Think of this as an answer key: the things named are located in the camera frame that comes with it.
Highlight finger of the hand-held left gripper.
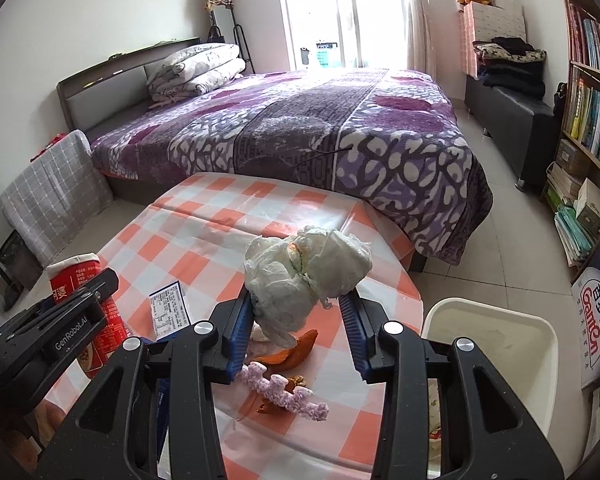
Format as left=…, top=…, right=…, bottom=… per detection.
left=91, top=267, right=121, bottom=308

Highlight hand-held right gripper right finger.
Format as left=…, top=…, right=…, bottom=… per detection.
left=337, top=292, right=566, bottom=480

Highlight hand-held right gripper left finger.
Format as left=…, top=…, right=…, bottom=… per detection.
left=35, top=295, right=256, bottom=480

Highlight white plastic bag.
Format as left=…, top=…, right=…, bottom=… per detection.
left=243, top=225, right=373, bottom=346

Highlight white plastic bin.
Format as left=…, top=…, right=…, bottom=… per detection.
left=420, top=297, right=558, bottom=480

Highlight pink fuzzy hair clip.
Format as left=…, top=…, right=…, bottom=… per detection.
left=236, top=362, right=329, bottom=423

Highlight blue white small box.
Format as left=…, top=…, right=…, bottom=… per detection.
left=149, top=281, right=191, bottom=343

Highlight dark box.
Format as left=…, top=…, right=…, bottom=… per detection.
left=0, top=230, right=43, bottom=311

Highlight grey checkered cushion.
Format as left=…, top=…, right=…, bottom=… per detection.
left=0, top=130, right=112, bottom=268

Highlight orange white checked tablecloth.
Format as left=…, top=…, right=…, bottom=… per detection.
left=40, top=172, right=426, bottom=480

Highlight red cloth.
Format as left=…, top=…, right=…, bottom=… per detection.
left=30, top=132, right=68, bottom=163

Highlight bed with purple blanket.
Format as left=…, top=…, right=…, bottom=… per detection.
left=89, top=67, right=495, bottom=267

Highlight dark bed headboard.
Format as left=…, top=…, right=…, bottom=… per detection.
left=56, top=36, right=202, bottom=133

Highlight folded floral quilt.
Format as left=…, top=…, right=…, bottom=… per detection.
left=146, top=42, right=247, bottom=103

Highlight stack of papers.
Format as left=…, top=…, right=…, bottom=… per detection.
left=545, top=160, right=600, bottom=266

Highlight white red printed cardboard box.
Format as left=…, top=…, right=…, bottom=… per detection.
left=570, top=232, right=600, bottom=391

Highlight tissue box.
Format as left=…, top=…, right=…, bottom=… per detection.
left=572, top=178, right=600, bottom=238

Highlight black bench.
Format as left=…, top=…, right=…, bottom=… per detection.
left=464, top=72, right=556, bottom=188

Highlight green basket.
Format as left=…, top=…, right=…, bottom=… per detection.
left=315, top=40, right=340, bottom=68

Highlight standing mirror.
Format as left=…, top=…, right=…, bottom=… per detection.
left=203, top=2, right=256, bottom=75

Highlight glass balcony door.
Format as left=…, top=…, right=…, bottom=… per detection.
left=275, top=0, right=416, bottom=71

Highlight pile of folded clothes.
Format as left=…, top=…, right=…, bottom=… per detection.
left=472, top=36, right=548, bottom=101

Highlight sheer curtain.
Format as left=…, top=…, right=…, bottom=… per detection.
left=402, top=0, right=438, bottom=78

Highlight row of books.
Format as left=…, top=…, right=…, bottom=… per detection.
left=565, top=2, right=600, bottom=78
left=562, top=67, right=600, bottom=181

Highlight pink drawer cabinet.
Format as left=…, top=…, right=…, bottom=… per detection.
left=455, top=1, right=527, bottom=81

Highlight wooden bookshelf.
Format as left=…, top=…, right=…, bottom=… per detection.
left=540, top=0, right=600, bottom=271

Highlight black cable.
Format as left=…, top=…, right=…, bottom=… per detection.
left=292, top=146, right=353, bottom=167

